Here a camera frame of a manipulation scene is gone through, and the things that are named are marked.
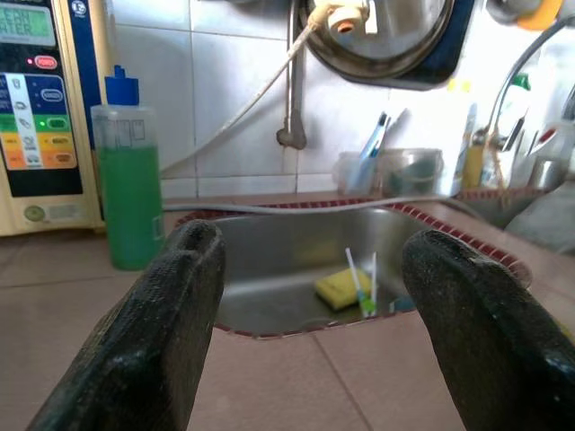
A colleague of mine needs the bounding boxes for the bright yellow dish sponge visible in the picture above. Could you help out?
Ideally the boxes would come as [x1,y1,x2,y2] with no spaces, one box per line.
[314,268,374,311]

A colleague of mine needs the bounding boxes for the clear small plastic bucket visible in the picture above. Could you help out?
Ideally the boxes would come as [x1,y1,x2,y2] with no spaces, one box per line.
[379,147,446,198]

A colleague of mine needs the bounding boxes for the green liquid bottle blue cap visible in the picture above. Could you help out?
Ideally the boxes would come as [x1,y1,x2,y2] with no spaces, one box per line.
[91,65,165,271]

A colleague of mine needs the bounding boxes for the cream water ionizer appliance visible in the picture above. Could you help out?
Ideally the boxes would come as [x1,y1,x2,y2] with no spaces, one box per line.
[0,0,113,237]

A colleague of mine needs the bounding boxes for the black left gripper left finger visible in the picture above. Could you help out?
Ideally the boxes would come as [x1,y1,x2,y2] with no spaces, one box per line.
[26,219,226,431]

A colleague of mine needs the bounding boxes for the small steel cup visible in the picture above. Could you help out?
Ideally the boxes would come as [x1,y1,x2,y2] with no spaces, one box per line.
[529,156,570,189]

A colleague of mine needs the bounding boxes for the white bottle green cap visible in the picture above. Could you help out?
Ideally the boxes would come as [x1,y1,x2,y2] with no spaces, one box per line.
[502,74,540,136]

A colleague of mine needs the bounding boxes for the chrome gooseneck faucet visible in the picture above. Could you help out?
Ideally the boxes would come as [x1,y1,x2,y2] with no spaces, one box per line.
[473,17,575,154]

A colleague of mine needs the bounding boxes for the clear toothbrush cup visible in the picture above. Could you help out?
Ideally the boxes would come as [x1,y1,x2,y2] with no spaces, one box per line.
[334,151,383,197]

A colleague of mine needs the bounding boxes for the blue white toothbrush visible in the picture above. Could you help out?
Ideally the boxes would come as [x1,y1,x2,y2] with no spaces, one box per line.
[358,111,392,158]

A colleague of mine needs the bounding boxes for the white thin hose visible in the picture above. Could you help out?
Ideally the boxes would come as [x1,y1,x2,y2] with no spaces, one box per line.
[159,0,378,179]

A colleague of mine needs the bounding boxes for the grey long hose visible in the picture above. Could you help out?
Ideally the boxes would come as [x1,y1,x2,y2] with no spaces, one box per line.
[161,195,473,216]

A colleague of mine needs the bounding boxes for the stainless steel sink basin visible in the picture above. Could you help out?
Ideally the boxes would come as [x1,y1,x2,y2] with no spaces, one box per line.
[177,206,531,338]
[457,190,540,230]

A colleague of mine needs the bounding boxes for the dull yellow sponge pad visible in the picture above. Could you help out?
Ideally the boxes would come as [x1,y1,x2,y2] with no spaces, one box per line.
[462,143,485,189]

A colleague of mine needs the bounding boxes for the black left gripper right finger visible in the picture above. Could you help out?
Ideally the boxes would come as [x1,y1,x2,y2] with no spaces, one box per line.
[401,229,575,431]

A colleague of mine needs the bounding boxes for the white handled plastic utensil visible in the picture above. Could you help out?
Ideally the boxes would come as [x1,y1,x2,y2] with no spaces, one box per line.
[344,248,367,318]
[368,251,378,318]

